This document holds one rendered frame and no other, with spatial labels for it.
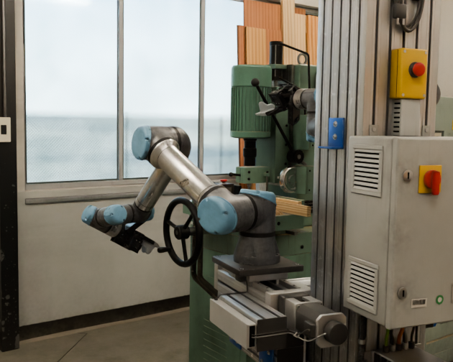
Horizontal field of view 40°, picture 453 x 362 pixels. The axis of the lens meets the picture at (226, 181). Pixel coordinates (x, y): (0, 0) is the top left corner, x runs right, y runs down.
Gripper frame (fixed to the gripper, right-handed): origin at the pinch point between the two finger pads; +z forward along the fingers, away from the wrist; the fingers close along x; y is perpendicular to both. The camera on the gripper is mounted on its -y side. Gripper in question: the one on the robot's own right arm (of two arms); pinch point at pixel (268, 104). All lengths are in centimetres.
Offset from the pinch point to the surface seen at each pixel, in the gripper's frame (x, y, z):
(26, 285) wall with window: 100, -51, 151
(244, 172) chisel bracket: 15.1, -24.5, 18.8
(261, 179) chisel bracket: 9.9, -32.6, 18.1
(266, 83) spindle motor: -12.8, 2.0, 12.9
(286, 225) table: 26.1, -39.7, -9.7
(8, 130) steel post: 58, 27, 140
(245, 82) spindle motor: -6.0, 7.1, 16.2
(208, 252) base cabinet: 45, -46, 28
